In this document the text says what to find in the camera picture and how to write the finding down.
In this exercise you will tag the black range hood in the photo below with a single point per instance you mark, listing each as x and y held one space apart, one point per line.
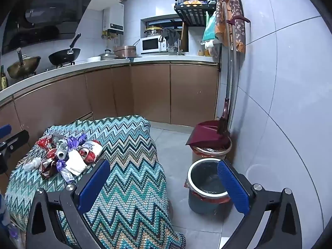
51 10

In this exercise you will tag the black wok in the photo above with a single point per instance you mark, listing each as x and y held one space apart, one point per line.
63 55

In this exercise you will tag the white microwave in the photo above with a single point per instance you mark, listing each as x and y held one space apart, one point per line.
150 45

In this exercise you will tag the brown kitchen cabinets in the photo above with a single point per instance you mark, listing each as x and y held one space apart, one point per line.
150 93

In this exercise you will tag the white paper tissue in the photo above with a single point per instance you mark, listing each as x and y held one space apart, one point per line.
75 163

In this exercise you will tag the teal zigzag knitted blanket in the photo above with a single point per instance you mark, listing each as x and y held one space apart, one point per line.
129 186

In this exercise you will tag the brass wok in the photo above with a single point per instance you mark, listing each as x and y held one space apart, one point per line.
23 66

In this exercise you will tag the grey bin with white rim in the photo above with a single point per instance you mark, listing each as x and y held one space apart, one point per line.
205 176

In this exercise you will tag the floral hanging apron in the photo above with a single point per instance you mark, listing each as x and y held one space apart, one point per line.
237 10

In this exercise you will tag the glass pot with lid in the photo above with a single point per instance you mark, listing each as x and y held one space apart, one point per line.
153 32

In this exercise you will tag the oil bottle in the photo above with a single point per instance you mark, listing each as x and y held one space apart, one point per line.
3 80

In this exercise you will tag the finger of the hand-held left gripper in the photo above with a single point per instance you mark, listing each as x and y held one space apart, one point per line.
5 131
16 140

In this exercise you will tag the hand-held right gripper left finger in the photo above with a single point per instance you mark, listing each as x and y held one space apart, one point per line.
94 184

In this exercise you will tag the red and white drink can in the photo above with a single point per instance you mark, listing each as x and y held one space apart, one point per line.
93 149

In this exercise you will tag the beige bin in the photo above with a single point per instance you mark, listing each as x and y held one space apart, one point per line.
197 157

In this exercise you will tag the dark red crumpled wrapper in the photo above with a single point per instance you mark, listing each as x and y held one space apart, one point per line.
48 167

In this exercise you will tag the purple crumpled wrapper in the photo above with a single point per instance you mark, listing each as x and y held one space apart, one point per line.
75 141
64 171

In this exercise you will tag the white water heater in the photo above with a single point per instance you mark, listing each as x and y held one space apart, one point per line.
114 15

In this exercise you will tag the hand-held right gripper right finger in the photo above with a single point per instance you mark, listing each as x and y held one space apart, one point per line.
232 189

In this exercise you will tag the steel pot with lid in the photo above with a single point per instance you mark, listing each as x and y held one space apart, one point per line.
107 55

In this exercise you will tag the green plastic bag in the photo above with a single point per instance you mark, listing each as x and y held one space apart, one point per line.
209 31

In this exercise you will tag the small white wrapper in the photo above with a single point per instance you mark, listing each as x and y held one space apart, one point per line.
33 163

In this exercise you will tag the black wall rack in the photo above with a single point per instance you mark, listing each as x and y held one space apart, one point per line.
192 13

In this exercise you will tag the crushed white green drink container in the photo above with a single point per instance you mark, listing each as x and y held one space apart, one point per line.
61 149

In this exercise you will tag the dark cloth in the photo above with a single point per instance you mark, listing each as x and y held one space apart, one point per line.
171 33

